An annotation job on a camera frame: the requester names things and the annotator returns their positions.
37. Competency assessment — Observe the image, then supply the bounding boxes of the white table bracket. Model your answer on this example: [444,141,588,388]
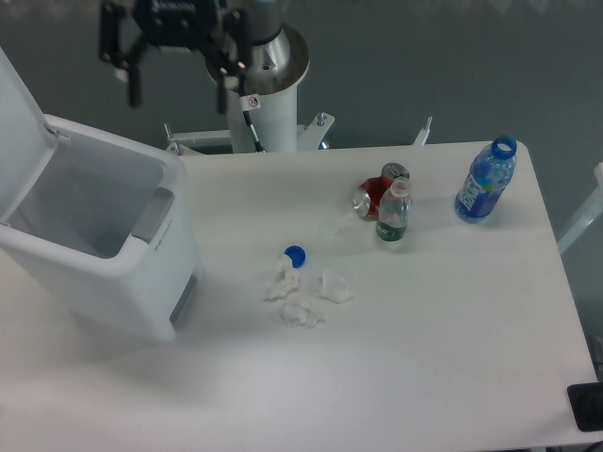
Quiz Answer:
[413,116,432,146]

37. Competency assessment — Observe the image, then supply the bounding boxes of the crumpled white tissue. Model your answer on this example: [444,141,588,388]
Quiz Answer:
[278,294,326,329]
[318,268,353,304]
[265,254,300,301]

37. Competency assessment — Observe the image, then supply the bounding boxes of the crumpled white tissue left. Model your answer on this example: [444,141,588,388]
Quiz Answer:
[265,254,300,301]

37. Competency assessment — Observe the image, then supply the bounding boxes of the blue bottle cap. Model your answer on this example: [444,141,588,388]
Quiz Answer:
[284,245,306,268]

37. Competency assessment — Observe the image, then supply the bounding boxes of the blue drink bottle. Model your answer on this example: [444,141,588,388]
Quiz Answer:
[454,135,517,224]

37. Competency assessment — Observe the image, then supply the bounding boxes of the white frame at right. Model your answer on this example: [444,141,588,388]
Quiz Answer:
[557,163,602,255]

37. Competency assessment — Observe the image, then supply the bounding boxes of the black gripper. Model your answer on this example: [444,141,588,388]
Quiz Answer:
[98,1,252,113]

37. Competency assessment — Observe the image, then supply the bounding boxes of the crumpled white tissue right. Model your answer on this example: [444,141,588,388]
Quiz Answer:
[318,268,353,304]

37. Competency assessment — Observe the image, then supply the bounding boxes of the clear green-label bottle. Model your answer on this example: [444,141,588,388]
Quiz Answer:
[376,176,412,242]

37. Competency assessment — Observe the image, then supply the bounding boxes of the crushed red soda can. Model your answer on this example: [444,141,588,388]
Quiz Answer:
[351,162,410,221]

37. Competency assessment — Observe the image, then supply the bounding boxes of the black cable on pedestal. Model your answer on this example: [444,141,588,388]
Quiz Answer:
[241,108,268,154]

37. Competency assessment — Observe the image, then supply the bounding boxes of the white trash can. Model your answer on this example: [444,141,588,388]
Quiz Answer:
[1,116,202,343]

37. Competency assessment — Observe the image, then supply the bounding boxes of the crumpled white tissue bottom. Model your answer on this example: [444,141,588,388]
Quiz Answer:
[278,294,326,329]

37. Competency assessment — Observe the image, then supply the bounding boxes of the black device at edge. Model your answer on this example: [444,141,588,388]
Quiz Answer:
[567,382,602,432]

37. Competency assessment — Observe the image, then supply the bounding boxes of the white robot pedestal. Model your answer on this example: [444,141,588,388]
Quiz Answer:
[164,87,335,155]

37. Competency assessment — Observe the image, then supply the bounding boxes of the white trash can lid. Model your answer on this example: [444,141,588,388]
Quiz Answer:
[1,54,57,220]

